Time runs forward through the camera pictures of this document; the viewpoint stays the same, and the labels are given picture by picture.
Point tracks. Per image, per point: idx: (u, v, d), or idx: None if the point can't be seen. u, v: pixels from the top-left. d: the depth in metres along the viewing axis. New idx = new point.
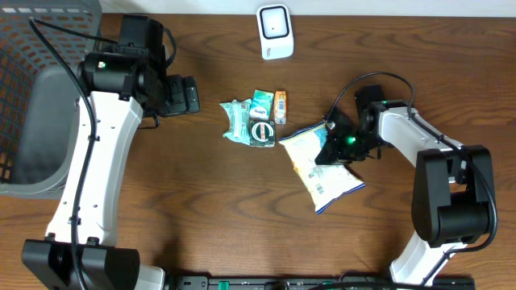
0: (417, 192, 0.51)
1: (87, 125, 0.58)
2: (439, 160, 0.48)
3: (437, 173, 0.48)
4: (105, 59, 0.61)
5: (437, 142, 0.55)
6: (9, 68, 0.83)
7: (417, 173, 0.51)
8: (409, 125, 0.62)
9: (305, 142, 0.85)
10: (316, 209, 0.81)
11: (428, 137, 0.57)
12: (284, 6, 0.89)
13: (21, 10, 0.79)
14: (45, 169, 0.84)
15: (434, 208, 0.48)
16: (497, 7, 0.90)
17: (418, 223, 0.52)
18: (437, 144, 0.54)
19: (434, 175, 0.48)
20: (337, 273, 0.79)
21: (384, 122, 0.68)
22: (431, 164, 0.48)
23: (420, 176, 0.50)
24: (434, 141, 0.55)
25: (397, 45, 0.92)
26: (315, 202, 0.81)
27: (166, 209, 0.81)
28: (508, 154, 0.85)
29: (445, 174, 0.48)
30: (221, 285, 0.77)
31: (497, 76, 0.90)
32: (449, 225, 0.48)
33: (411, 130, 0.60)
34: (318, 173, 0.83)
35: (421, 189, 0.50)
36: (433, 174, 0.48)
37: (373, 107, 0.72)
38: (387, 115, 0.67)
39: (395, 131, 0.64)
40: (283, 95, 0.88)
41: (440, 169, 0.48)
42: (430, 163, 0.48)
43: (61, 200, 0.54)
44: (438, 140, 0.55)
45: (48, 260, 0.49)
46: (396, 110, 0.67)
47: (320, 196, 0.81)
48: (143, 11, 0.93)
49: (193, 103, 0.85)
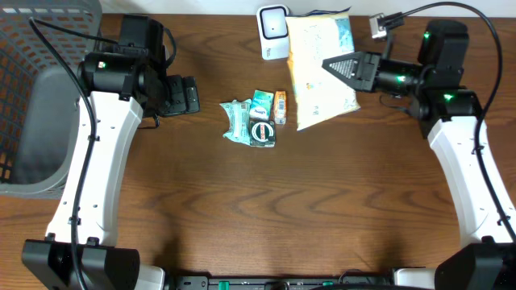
0: (452, 269, 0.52)
1: (87, 125, 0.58)
2: (493, 260, 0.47)
3: (484, 272, 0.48)
4: (105, 59, 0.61)
5: (497, 223, 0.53)
6: (9, 68, 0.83)
7: (462, 257, 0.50)
8: (471, 165, 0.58)
9: (319, 26, 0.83)
10: (299, 127, 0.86)
11: (489, 205, 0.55)
12: (284, 6, 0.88)
13: (21, 11, 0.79)
14: (45, 168, 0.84)
15: None
16: (497, 7, 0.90)
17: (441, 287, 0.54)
18: (497, 227, 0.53)
19: (482, 272, 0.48)
20: (337, 273, 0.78)
21: (438, 134, 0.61)
22: (480, 263, 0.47)
23: (464, 263, 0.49)
24: (495, 220, 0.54)
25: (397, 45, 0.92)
26: (301, 119, 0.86)
27: (166, 209, 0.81)
28: (509, 153, 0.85)
29: (494, 272, 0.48)
30: (221, 285, 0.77)
31: (497, 76, 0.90)
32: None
33: (474, 177, 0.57)
34: (317, 84, 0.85)
35: (459, 271, 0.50)
36: (481, 272, 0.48)
37: (437, 105, 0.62)
38: (445, 127, 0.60)
39: (452, 158, 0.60)
40: (283, 95, 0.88)
41: (490, 269, 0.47)
42: (482, 263, 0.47)
43: (61, 200, 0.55)
44: (501, 221, 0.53)
45: (48, 261, 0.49)
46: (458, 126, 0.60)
47: (310, 117, 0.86)
48: (143, 12, 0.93)
49: (193, 103, 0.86)
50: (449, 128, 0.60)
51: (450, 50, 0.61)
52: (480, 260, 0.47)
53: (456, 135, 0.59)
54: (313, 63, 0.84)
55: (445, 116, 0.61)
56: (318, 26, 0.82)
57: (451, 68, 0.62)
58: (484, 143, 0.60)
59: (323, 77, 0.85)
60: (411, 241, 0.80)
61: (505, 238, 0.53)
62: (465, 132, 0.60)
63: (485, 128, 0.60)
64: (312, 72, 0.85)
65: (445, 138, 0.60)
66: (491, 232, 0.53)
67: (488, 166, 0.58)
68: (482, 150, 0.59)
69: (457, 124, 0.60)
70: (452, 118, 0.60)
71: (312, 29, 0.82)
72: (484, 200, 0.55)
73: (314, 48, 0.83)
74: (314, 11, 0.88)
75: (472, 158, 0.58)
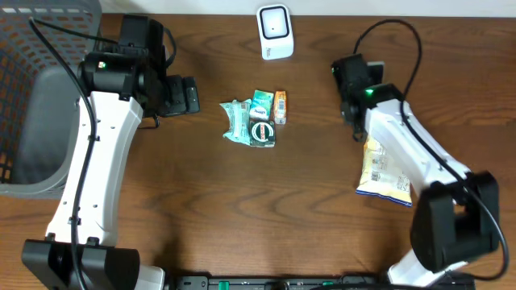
0: (420, 225, 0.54)
1: (86, 125, 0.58)
2: (444, 199, 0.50)
3: (442, 213, 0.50)
4: (105, 60, 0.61)
5: (439, 169, 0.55)
6: (9, 67, 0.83)
7: (421, 209, 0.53)
8: (403, 134, 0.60)
9: None
10: (359, 187, 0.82)
11: (428, 157, 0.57)
12: (284, 6, 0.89)
13: (21, 11, 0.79)
14: (45, 168, 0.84)
15: (440, 245, 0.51)
16: (497, 7, 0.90)
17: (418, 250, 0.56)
18: (441, 172, 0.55)
19: (441, 213, 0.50)
20: (337, 273, 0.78)
21: (369, 119, 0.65)
22: (435, 205, 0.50)
23: (424, 213, 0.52)
24: (437, 167, 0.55)
25: (397, 45, 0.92)
26: (362, 181, 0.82)
27: (166, 209, 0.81)
28: (509, 154, 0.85)
29: (451, 209, 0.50)
30: (221, 285, 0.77)
31: (496, 76, 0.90)
32: (454, 255, 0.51)
33: (409, 141, 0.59)
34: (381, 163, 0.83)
35: (423, 222, 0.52)
36: (439, 214, 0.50)
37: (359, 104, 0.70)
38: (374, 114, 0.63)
39: (387, 134, 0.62)
40: (283, 95, 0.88)
41: (446, 209, 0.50)
42: (435, 204, 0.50)
43: (62, 200, 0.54)
44: (441, 167, 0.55)
45: (48, 260, 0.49)
46: (384, 112, 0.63)
47: (372, 183, 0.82)
48: (143, 12, 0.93)
49: (193, 103, 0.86)
50: (376, 113, 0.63)
51: (352, 66, 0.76)
52: (434, 203, 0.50)
53: (383, 114, 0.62)
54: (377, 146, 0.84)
55: (371, 105, 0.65)
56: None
57: (360, 77, 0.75)
58: (410, 113, 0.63)
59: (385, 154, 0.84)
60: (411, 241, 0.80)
61: (451, 180, 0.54)
62: (390, 111, 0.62)
63: (408, 104, 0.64)
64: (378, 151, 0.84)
65: (375, 119, 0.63)
66: (438, 179, 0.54)
67: (419, 130, 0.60)
68: (409, 118, 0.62)
69: (381, 105, 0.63)
70: (377, 105, 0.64)
71: None
72: (423, 155, 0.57)
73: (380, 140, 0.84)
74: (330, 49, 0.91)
75: (404, 128, 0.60)
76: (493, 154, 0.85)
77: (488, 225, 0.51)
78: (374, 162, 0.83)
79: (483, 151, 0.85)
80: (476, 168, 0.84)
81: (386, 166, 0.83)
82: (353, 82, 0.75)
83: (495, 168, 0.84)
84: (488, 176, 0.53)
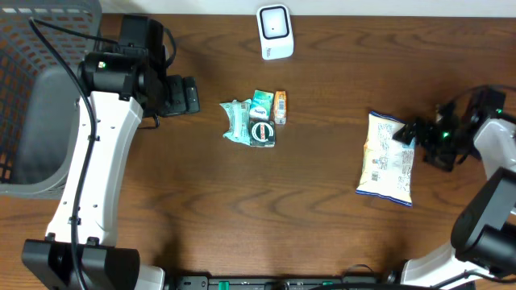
0: (475, 201, 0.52)
1: (87, 125, 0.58)
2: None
3: (506, 194, 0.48)
4: (105, 60, 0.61)
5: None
6: (9, 68, 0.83)
7: (488, 185, 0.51)
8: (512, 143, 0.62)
9: (393, 124, 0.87)
10: (358, 187, 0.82)
11: None
12: (284, 6, 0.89)
13: (21, 11, 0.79)
14: (45, 169, 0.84)
15: (483, 221, 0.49)
16: (497, 7, 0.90)
17: (457, 231, 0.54)
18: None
19: (504, 194, 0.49)
20: (337, 273, 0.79)
21: (485, 128, 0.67)
22: (504, 183, 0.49)
23: (485, 190, 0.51)
24: None
25: (397, 45, 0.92)
26: (362, 181, 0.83)
27: (166, 209, 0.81)
28: None
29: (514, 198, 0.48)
30: (221, 285, 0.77)
31: (496, 76, 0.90)
32: (491, 246, 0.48)
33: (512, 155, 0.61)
34: (382, 163, 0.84)
35: (479, 200, 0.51)
36: (503, 193, 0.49)
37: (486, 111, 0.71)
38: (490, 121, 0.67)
39: (493, 142, 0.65)
40: (283, 95, 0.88)
41: (512, 194, 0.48)
42: (505, 181, 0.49)
43: (61, 200, 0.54)
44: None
45: (49, 260, 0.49)
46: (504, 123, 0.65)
47: (372, 182, 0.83)
48: (143, 12, 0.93)
49: (193, 103, 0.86)
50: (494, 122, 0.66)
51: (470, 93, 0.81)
52: (505, 180, 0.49)
53: (501, 126, 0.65)
54: (380, 147, 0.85)
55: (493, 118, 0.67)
56: (393, 128, 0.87)
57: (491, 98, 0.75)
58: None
59: (386, 154, 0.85)
60: (411, 241, 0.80)
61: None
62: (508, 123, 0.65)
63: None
64: (380, 151, 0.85)
65: (492, 128, 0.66)
66: None
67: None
68: None
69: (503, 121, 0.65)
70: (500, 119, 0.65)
71: (386, 126, 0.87)
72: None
73: (382, 140, 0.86)
74: (329, 50, 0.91)
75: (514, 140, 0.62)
76: None
77: None
78: (374, 162, 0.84)
79: None
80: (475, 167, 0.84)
81: (387, 166, 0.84)
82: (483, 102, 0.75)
83: None
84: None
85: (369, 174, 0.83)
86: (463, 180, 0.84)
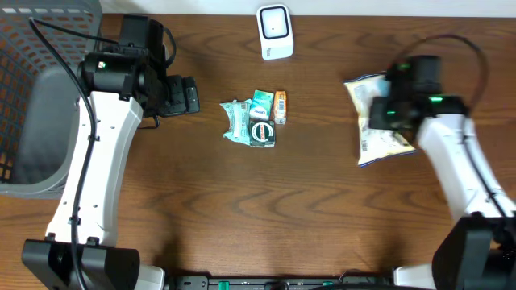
0: (450, 249, 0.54)
1: (86, 125, 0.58)
2: (484, 234, 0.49)
3: (476, 246, 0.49)
4: (106, 60, 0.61)
5: (486, 201, 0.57)
6: (9, 68, 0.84)
7: (456, 235, 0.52)
8: (457, 152, 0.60)
9: (367, 80, 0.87)
10: (359, 164, 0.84)
11: (478, 186, 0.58)
12: (284, 6, 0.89)
13: (21, 11, 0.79)
14: (45, 168, 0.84)
15: (463, 275, 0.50)
16: (497, 7, 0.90)
17: (440, 272, 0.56)
18: (486, 205, 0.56)
19: (476, 246, 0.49)
20: (337, 273, 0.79)
21: (427, 130, 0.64)
22: (472, 238, 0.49)
23: (457, 242, 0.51)
24: (485, 199, 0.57)
25: (397, 45, 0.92)
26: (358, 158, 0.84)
27: (166, 209, 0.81)
28: (509, 155, 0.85)
29: (484, 246, 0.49)
30: (221, 285, 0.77)
31: (496, 76, 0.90)
32: (474, 287, 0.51)
33: (463, 164, 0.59)
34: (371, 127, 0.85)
35: (453, 250, 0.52)
36: (473, 246, 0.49)
37: (420, 103, 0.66)
38: (432, 126, 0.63)
39: (442, 150, 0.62)
40: (283, 95, 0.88)
41: (481, 242, 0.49)
42: (472, 237, 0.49)
43: (61, 200, 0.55)
44: (488, 200, 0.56)
45: (48, 260, 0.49)
46: (447, 122, 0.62)
47: (366, 153, 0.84)
48: (143, 12, 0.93)
49: (193, 103, 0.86)
50: (436, 126, 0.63)
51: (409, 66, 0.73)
52: (471, 234, 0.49)
53: (443, 128, 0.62)
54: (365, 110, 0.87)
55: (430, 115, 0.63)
56: (366, 84, 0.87)
57: (429, 82, 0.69)
58: (473, 134, 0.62)
59: None
60: (411, 241, 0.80)
61: (494, 215, 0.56)
62: (451, 125, 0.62)
63: (472, 123, 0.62)
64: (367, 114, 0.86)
65: (434, 132, 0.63)
66: (480, 208, 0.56)
67: (476, 154, 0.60)
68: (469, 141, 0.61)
69: (445, 121, 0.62)
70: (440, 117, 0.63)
71: (361, 88, 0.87)
72: (473, 182, 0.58)
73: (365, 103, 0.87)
74: (329, 50, 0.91)
75: (459, 147, 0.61)
76: (493, 154, 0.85)
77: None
78: (364, 130, 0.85)
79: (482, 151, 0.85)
80: None
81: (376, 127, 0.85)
82: (423, 86, 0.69)
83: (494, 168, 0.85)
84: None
85: (358, 147, 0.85)
86: None
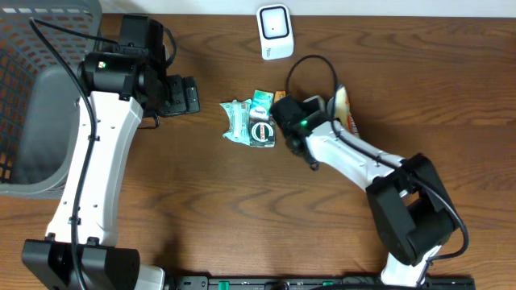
0: (381, 221, 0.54)
1: (86, 125, 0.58)
2: (390, 190, 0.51)
3: (391, 202, 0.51)
4: (106, 60, 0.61)
5: (376, 166, 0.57)
6: (9, 67, 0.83)
7: (375, 207, 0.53)
8: (338, 147, 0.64)
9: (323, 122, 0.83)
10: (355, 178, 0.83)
11: (366, 159, 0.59)
12: (284, 6, 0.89)
13: (21, 11, 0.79)
14: (44, 169, 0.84)
15: (403, 233, 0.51)
16: (497, 7, 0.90)
17: (393, 249, 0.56)
18: (379, 168, 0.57)
19: (392, 203, 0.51)
20: (337, 273, 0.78)
21: (310, 146, 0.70)
22: (383, 199, 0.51)
23: (379, 215, 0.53)
24: (374, 163, 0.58)
25: (397, 45, 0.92)
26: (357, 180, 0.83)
27: (166, 209, 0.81)
28: (509, 154, 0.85)
29: (398, 198, 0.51)
30: (221, 285, 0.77)
31: (497, 76, 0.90)
32: (420, 240, 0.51)
33: (348, 157, 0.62)
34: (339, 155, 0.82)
35: (384, 221, 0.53)
36: (389, 205, 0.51)
37: (295, 132, 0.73)
38: (310, 142, 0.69)
39: (328, 155, 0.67)
40: (283, 95, 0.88)
41: (393, 198, 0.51)
42: (380, 196, 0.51)
43: (61, 200, 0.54)
44: (377, 163, 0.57)
45: (48, 260, 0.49)
46: (318, 130, 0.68)
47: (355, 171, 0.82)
48: (143, 12, 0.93)
49: (193, 103, 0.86)
50: (314, 141, 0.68)
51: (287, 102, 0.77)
52: (380, 197, 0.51)
53: (319, 138, 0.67)
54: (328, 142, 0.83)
55: (308, 133, 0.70)
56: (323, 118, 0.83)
57: (296, 114, 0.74)
58: (343, 130, 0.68)
59: None
60: None
61: (388, 171, 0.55)
62: (324, 130, 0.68)
63: (338, 122, 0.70)
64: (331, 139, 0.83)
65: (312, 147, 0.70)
66: (376, 173, 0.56)
67: (352, 139, 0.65)
68: (342, 134, 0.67)
69: (317, 134, 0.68)
70: (313, 131, 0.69)
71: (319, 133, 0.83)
72: (362, 159, 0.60)
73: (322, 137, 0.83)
74: (329, 50, 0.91)
75: (339, 142, 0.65)
76: (493, 154, 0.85)
77: (437, 202, 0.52)
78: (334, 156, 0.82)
79: (482, 151, 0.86)
80: (475, 167, 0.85)
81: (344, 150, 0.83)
82: (291, 121, 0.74)
83: (494, 168, 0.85)
84: (423, 159, 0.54)
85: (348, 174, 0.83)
86: (464, 179, 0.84)
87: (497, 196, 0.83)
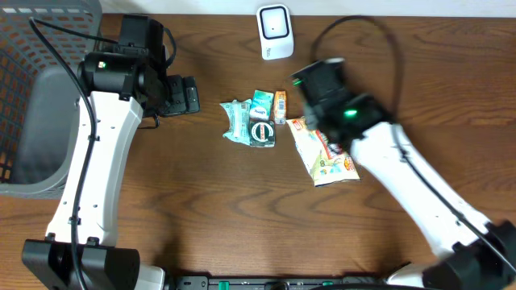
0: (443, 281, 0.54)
1: (86, 125, 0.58)
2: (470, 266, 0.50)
3: (469, 276, 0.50)
4: (106, 59, 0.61)
5: (456, 224, 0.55)
6: (9, 67, 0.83)
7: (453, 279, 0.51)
8: (413, 180, 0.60)
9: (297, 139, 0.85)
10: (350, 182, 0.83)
11: (446, 210, 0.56)
12: (284, 6, 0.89)
13: (21, 11, 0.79)
14: (44, 168, 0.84)
15: None
16: (497, 7, 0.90)
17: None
18: (459, 229, 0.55)
19: (468, 277, 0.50)
20: (337, 273, 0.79)
21: (356, 150, 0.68)
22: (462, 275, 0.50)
23: (451, 282, 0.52)
24: (451, 217, 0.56)
25: (397, 45, 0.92)
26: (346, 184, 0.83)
27: (166, 209, 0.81)
28: (509, 154, 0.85)
29: (475, 273, 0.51)
30: (221, 285, 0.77)
31: (497, 76, 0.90)
32: None
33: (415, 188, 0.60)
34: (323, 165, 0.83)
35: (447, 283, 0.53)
36: (467, 280, 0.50)
37: (337, 121, 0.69)
38: (359, 143, 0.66)
39: (388, 173, 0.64)
40: (283, 95, 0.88)
41: (470, 271, 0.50)
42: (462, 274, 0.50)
43: (61, 200, 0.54)
44: (459, 221, 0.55)
45: (48, 260, 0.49)
46: (384, 140, 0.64)
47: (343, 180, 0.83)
48: (143, 12, 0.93)
49: (193, 103, 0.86)
50: (364, 146, 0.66)
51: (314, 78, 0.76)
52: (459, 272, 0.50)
53: (379, 151, 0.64)
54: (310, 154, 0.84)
55: (358, 130, 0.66)
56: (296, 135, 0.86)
57: (331, 90, 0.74)
58: (408, 145, 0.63)
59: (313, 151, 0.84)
60: (411, 241, 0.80)
61: (472, 238, 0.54)
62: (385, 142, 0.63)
63: (403, 131, 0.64)
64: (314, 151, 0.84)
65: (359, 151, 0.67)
66: (455, 238, 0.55)
67: (422, 168, 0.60)
68: (409, 154, 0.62)
69: (370, 139, 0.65)
70: (365, 134, 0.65)
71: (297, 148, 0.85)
72: (439, 209, 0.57)
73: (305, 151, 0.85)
74: (329, 50, 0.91)
75: (405, 164, 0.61)
76: (493, 155, 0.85)
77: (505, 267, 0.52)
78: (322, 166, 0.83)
79: (482, 151, 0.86)
80: (476, 167, 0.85)
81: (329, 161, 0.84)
82: (324, 99, 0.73)
83: (494, 168, 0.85)
84: (509, 229, 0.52)
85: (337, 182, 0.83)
86: (464, 179, 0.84)
87: (497, 196, 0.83)
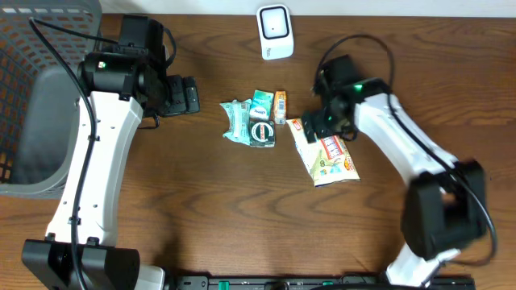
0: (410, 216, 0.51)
1: (86, 125, 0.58)
2: (434, 188, 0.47)
3: (431, 198, 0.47)
4: (105, 60, 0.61)
5: (426, 159, 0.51)
6: (9, 67, 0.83)
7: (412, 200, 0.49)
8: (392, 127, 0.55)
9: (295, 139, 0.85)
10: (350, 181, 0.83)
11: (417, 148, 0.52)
12: (284, 6, 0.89)
13: (21, 11, 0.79)
14: (44, 168, 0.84)
15: (429, 231, 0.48)
16: (497, 7, 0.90)
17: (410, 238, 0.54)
18: (429, 163, 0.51)
19: (429, 200, 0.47)
20: (337, 273, 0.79)
21: (359, 117, 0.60)
22: (423, 193, 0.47)
23: (412, 202, 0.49)
24: (423, 155, 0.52)
25: (397, 45, 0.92)
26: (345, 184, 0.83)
27: (166, 209, 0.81)
28: (509, 154, 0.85)
29: (439, 199, 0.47)
30: (220, 285, 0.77)
31: (497, 76, 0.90)
32: (443, 241, 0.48)
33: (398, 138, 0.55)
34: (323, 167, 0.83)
35: (412, 213, 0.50)
36: (429, 202, 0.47)
37: (344, 93, 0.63)
38: (362, 111, 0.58)
39: (379, 133, 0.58)
40: (283, 95, 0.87)
41: (435, 196, 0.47)
42: (422, 190, 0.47)
43: (62, 200, 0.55)
44: (429, 157, 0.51)
45: (48, 260, 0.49)
46: (374, 101, 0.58)
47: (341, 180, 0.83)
48: (143, 12, 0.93)
49: (193, 103, 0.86)
50: (365, 109, 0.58)
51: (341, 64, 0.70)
52: (422, 191, 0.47)
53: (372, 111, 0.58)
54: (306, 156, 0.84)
55: (359, 100, 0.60)
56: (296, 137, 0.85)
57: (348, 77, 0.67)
58: (398, 107, 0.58)
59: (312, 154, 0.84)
60: None
61: (437, 168, 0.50)
62: (378, 104, 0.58)
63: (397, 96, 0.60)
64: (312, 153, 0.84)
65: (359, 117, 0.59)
66: (422, 167, 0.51)
67: (409, 124, 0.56)
68: (397, 113, 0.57)
69: (372, 103, 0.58)
70: (366, 99, 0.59)
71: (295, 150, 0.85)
72: (411, 147, 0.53)
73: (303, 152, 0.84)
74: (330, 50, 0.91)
75: (393, 121, 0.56)
76: (493, 154, 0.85)
77: (475, 209, 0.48)
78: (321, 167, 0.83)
79: (483, 151, 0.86)
80: None
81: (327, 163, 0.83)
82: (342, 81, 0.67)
83: (494, 168, 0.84)
84: (476, 167, 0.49)
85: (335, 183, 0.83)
86: None
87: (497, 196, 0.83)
